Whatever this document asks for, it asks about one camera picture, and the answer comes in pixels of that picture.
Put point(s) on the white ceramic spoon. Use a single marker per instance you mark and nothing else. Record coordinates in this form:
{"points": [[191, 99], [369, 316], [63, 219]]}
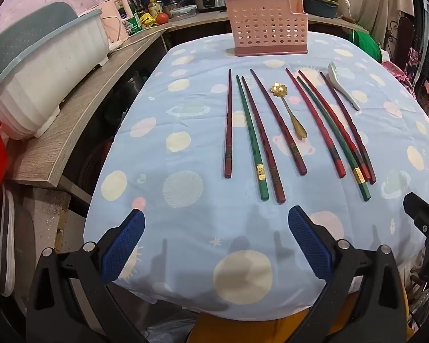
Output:
{"points": [[335, 75]]}

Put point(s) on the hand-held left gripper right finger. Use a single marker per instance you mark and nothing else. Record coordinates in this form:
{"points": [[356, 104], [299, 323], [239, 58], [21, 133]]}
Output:
{"points": [[307, 243]]}

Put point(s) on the small lidded steel pot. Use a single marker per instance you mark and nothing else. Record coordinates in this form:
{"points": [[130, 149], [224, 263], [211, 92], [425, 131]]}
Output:
{"points": [[173, 7]]}

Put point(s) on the blue planet print tablecloth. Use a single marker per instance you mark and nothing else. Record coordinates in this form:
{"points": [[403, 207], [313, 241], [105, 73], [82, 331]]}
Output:
{"points": [[186, 143]]}

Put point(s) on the pink kitchen appliance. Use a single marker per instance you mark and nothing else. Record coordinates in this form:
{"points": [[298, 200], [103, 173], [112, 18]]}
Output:
{"points": [[114, 18]]}

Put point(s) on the glass food container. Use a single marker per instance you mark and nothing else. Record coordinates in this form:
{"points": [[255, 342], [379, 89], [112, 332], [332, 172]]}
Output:
{"points": [[184, 12]]}

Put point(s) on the green chopstick gold band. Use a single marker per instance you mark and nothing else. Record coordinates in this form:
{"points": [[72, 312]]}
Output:
{"points": [[358, 175], [250, 132]]}

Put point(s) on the grey-green dotted lid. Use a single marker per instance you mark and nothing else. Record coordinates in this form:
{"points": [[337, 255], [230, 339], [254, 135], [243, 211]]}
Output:
{"points": [[18, 32]]}

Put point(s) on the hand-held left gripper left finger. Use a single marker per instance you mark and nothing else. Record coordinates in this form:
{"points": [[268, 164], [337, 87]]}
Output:
{"points": [[123, 246]]}

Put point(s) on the red tomato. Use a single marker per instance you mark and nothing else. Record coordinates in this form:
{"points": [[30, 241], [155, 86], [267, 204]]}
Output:
{"points": [[162, 18]]}

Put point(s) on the green and white packet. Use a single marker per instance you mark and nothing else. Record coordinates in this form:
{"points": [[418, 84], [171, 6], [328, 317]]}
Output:
{"points": [[132, 25]]}

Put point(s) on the pink floral cloth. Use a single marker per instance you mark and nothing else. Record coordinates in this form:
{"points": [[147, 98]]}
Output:
{"points": [[396, 73]]}

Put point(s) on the green cloth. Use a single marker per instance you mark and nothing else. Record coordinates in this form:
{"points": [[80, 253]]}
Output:
{"points": [[366, 44]]}

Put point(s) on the dark red chopstick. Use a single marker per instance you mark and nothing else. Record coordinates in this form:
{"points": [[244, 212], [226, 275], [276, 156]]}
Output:
{"points": [[228, 125], [297, 162], [260, 133]]}

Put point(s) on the pink perforated utensil basket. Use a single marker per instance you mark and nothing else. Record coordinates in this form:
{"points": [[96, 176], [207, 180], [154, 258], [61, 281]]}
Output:
{"points": [[266, 25]]}

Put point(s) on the beige curtain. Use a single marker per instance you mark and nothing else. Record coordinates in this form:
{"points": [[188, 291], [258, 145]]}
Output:
{"points": [[371, 0]]}

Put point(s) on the white plastic tub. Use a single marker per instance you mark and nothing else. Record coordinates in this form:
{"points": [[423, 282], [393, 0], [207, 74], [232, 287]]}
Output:
{"points": [[46, 75]]}

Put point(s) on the red chopstick silver band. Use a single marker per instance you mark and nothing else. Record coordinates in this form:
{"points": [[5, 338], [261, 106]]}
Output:
{"points": [[338, 166]]}

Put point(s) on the yellow packet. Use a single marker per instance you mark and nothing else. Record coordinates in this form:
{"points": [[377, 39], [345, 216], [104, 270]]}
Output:
{"points": [[147, 20]]}

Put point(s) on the gold flower spoon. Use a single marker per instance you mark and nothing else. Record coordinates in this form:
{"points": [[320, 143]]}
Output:
{"points": [[277, 90]]}

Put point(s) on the dark maroon chopstick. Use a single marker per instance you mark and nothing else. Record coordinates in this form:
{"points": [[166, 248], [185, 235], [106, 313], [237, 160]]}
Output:
{"points": [[371, 178]]}

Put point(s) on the amber bottle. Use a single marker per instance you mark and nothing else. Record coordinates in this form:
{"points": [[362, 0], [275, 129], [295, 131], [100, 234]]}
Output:
{"points": [[154, 6]]}

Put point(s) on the red plastic basket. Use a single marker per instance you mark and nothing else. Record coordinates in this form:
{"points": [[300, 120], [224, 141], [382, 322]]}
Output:
{"points": [[93, 168]]}

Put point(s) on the red chopstick black band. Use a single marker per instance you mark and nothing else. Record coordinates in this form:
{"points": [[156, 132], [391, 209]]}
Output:
{"points": [[364, 173]]}

